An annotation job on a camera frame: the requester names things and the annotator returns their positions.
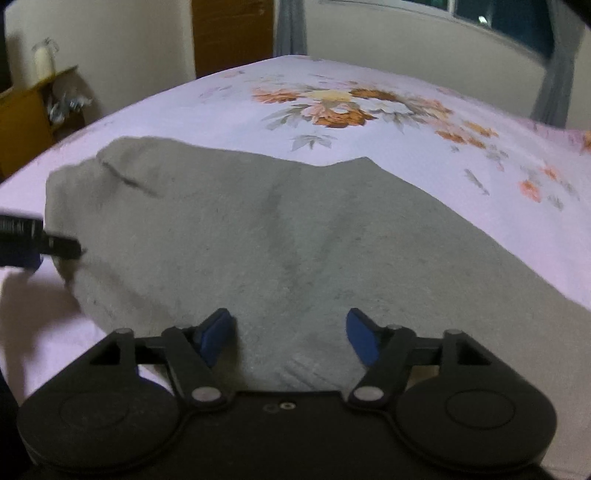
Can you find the grey pants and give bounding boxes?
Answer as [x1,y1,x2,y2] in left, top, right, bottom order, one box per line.
[45,136,591,480]

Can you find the brown wooden door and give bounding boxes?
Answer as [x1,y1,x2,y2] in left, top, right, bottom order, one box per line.
[191,0,275,78]

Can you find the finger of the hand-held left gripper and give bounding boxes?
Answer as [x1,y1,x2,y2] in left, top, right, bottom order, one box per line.
[0,213,84,269]

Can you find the white thermos jug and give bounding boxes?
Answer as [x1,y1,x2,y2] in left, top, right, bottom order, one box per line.
[31,38,61,79]

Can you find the small figurines on shelf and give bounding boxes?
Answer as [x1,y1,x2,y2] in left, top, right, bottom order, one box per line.
[46,78,93,125]

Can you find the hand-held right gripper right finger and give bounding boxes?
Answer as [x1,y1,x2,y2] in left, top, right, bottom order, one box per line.
[346,308,496,410]

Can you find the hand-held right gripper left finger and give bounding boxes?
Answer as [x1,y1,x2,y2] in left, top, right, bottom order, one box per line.
[90,308,233,409]

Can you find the wooden corner cabinet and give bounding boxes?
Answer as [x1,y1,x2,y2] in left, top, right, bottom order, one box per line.
[0,65,95,178]

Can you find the white framed window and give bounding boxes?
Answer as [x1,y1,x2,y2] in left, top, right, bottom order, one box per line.
[455,0,555,58]

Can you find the grey curtain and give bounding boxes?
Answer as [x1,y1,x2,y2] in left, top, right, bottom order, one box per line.
[531,0,587,128]
[276,0,308,58]

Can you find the bed with floral sheet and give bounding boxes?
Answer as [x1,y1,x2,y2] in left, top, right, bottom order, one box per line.
[0,54,591,480]

